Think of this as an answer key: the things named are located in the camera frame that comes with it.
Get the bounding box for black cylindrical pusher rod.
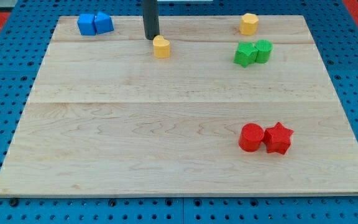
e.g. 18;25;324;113
142;0;160;40

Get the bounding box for yellow heart block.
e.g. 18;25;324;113
152;35;170;58

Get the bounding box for yellow hexagon block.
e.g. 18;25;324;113
239;13;259;35

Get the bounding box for blue pentagon block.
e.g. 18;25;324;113
94;12;114;34

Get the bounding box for blue cube block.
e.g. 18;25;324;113
77;14;96;35

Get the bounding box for green star block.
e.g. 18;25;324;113
234;42;258;67

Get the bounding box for light wooden board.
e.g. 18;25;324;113
0;16;358;198

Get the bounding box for green cylinder block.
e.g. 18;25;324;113
254;40;273;63

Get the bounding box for red cylinder block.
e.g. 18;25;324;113
238;123;264;152

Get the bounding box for red star block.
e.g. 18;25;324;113
262;122;294;155

